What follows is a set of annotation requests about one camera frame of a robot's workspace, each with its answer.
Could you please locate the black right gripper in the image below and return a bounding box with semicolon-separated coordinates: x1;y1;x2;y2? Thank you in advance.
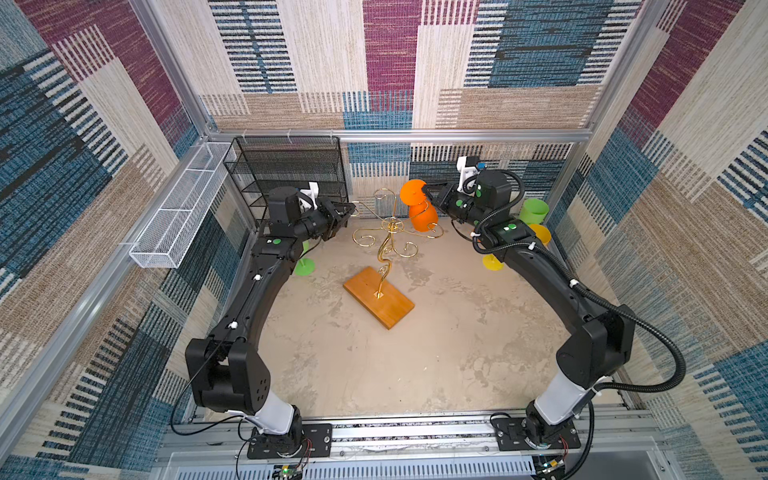
422;180;489;228

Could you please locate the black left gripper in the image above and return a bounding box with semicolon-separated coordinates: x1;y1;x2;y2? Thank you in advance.
292;200;354;246

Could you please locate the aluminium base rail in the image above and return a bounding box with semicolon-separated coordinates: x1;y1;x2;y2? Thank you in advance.
150;405;684;479

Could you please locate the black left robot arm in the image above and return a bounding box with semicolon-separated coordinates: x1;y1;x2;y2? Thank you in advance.
185;186;356;456

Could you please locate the yellow wine glass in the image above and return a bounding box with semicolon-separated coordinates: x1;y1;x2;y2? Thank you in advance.
482;254;504;271
528;224;552;246

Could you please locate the white mesh wall basket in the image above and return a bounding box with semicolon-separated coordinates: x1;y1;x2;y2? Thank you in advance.
129;142;230;269

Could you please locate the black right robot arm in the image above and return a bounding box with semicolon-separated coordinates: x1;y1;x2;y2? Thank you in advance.
417;170;634;449

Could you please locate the orange back wine glass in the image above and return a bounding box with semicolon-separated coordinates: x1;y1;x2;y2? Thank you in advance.
399;179;438;233

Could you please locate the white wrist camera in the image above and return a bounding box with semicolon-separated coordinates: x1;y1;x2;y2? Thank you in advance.
298;182;319;212
456;156;485;195

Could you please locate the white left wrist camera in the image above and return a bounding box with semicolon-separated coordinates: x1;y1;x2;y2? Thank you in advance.
298;182;319;212

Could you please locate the green wine glass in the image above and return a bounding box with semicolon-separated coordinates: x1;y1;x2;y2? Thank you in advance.
519;198;550;225
294;240;315;277

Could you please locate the black mesh shelf rack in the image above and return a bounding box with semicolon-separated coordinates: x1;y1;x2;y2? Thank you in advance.
223;136;349;223

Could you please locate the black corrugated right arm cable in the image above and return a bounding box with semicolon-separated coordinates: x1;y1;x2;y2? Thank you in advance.
471;169;688;480

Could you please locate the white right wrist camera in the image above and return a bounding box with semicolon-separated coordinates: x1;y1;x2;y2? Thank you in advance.
456;156;485;195

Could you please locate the yellow back wine glass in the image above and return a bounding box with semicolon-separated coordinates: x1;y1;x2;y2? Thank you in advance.
482;254;504;271

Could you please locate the gold wire wine glass rack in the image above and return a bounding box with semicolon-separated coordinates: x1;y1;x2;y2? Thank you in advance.
344;187;444;330

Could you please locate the yellow front wine glass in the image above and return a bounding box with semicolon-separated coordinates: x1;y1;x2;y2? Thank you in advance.
528;224;552;246

